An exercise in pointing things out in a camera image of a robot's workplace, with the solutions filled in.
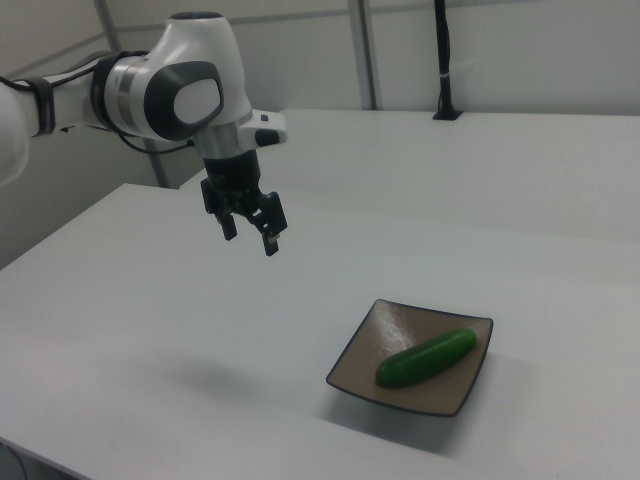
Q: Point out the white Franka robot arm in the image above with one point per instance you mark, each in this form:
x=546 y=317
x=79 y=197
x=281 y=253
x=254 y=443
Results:
x=185 y=70

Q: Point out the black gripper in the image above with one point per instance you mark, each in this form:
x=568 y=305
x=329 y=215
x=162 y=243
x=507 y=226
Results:
x=232 y=175

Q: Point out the green cucumber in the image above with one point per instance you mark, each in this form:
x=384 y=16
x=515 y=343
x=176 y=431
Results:
x=425 y=358

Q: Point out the square brown ceramic plate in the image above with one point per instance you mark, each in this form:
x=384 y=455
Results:
x=370 y=360

